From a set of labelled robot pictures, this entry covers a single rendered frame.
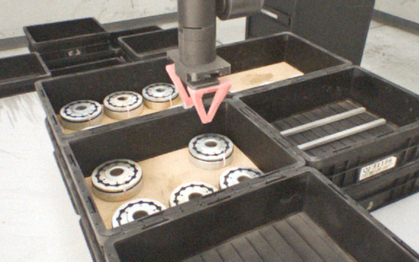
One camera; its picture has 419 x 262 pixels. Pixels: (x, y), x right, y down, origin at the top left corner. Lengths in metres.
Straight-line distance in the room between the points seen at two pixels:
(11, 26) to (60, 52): 1.62
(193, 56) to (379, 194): 0.60
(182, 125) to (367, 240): 0.46
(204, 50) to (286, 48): 0.84
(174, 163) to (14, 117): 0.69
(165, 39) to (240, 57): 1.16
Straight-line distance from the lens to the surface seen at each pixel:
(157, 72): 1.24
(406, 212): 1.14
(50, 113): 1.01
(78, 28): 2.72
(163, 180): 0.92
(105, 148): 0.93
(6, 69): 2.29
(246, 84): 1.30
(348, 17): 2.68
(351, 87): 1.26
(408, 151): 1.06
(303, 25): 2.46
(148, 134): 0.95
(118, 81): 1.21
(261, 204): 0.78
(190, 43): 0.63
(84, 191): 0.77
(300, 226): 0.84
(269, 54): 1.42
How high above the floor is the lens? 1.41
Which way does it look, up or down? 33 degrees down
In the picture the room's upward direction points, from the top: straight up
